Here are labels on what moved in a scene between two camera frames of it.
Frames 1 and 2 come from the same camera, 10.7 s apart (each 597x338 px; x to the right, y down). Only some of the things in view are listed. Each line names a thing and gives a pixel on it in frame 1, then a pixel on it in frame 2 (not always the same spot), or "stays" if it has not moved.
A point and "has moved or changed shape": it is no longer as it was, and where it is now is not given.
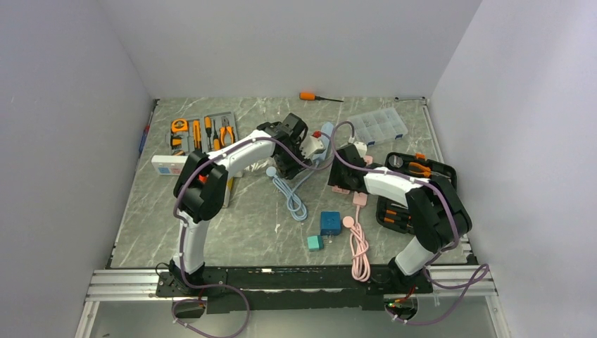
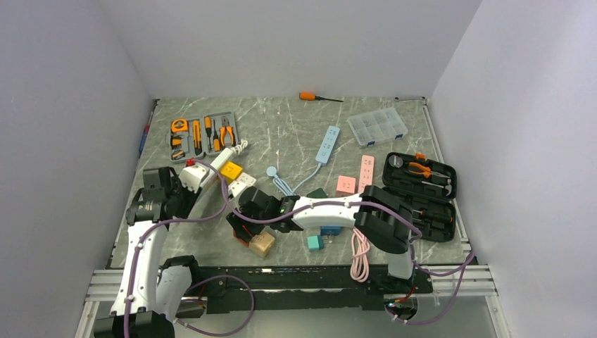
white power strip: x=168 y=165 has moved or changed shape
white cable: x=255 y=166 has moved or changed shape
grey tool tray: x=209 y=133 stays
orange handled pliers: x=426 y=172 stays
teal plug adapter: x=315 y=242 stays
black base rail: x=291 y=289 stays
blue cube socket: x=330 y=223 stays
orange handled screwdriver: x=312 y=96 stays
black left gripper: x=289 y=172 → x=191 y=197
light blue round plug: x=271 y=171 stays
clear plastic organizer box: x=379 y=126 stays
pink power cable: x=359 y=248 stays
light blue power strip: x=326 y=135 has moved or changed shape
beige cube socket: x=229 y=186 → x=260 y=244
